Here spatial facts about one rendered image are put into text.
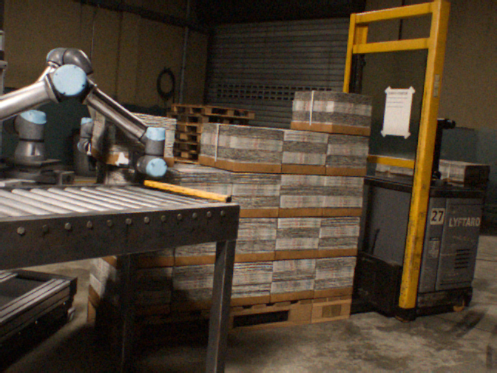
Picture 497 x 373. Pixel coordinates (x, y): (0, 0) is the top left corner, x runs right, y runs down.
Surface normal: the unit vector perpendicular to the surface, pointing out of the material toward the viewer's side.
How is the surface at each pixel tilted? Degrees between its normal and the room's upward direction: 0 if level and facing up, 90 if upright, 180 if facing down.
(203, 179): 90
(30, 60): 90
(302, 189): 89
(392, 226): 90
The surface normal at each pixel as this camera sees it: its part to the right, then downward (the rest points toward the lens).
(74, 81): 0.34, 0.07
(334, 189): 0.52, 0.13
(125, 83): 0.75, 0.13
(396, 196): -0.85, -0.02
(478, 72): -0.65, 0.02
